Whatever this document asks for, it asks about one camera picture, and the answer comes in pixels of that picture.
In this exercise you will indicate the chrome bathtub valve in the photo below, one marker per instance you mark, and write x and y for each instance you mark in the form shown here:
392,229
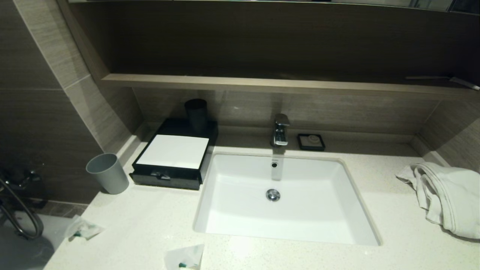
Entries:
22,176

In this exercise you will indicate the black soap dish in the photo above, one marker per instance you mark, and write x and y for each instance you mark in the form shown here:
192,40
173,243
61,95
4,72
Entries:
301,147

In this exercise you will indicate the chrome faucet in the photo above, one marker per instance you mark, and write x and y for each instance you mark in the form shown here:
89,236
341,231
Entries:
280,131

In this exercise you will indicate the white bathtub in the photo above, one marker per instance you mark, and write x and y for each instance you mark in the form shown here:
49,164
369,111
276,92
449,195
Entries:
22,255

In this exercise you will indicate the black box with white top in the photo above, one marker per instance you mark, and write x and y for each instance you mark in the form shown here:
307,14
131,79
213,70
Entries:
172,152

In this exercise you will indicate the white sink basin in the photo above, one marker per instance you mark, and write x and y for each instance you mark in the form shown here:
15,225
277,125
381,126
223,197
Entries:
300,213

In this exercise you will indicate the chrome sink drain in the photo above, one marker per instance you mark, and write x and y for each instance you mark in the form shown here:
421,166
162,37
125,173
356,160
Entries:
273,195

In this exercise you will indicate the grey plastic cup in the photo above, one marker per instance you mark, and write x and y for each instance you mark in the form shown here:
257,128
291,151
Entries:
108,176

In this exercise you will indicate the crumpled clear toiletry packet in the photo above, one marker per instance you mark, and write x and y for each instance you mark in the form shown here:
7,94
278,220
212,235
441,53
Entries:
84,228

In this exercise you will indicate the wooden wall shelf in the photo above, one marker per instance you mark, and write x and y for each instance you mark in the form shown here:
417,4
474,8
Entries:
262,84

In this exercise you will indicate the round white soap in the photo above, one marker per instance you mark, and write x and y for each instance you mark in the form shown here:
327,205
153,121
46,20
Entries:
312,141

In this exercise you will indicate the black cup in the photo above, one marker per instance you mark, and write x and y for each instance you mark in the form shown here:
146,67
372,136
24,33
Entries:
196,114

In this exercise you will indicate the clear packet with green toothbrush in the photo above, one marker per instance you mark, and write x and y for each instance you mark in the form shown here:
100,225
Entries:
183,257

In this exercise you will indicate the white towel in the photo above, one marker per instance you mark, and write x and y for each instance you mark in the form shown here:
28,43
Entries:
450,195

